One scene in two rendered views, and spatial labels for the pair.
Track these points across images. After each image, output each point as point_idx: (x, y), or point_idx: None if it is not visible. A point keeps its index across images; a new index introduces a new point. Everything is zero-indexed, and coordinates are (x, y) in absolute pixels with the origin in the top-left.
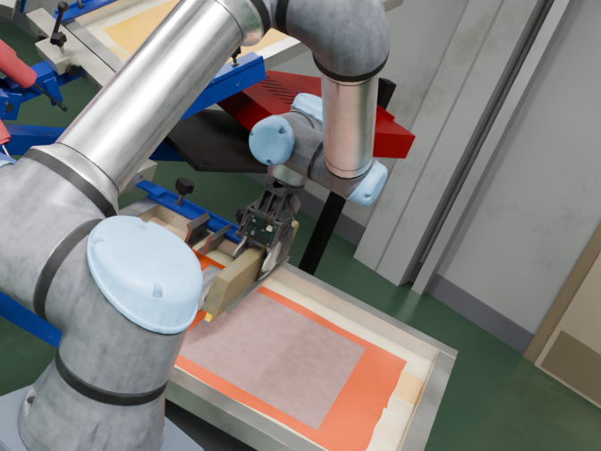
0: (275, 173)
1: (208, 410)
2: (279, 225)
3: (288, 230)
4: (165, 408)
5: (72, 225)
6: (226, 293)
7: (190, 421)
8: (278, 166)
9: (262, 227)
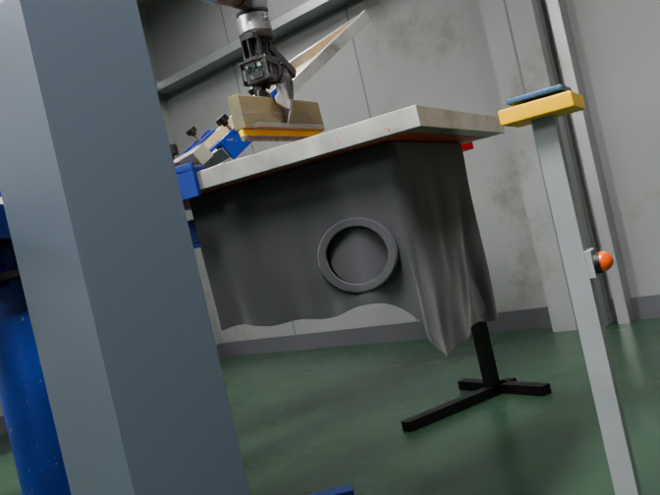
0: (242, 28)
1: (254, 161)
2: (262, 55)
3: (283, 72)
4: (248, 217)
5: None
6: (243, 106)
7: (267, 210)
8: (242, 23)
9: (254, 67)
